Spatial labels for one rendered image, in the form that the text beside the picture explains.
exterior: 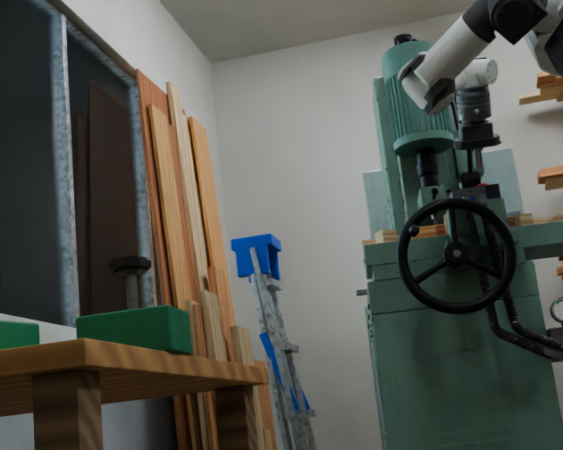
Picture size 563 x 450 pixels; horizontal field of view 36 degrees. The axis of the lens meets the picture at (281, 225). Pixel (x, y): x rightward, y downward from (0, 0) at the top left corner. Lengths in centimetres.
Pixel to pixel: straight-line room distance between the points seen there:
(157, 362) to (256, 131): 432
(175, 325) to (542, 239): 155
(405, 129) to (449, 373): 71
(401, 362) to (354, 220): 269
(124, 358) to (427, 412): 151
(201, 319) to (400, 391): 147
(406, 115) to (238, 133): 278
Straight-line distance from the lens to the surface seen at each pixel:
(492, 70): 231
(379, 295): 229
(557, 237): 237
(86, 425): 80
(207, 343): 356
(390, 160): 273
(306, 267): 490
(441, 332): 228
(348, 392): 479
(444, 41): 202
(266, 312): 311
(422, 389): 227
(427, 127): 249
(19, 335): 97
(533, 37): 205
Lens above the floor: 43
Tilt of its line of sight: 14 degrees up
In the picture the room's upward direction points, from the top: 6 degrees counter-clockwise
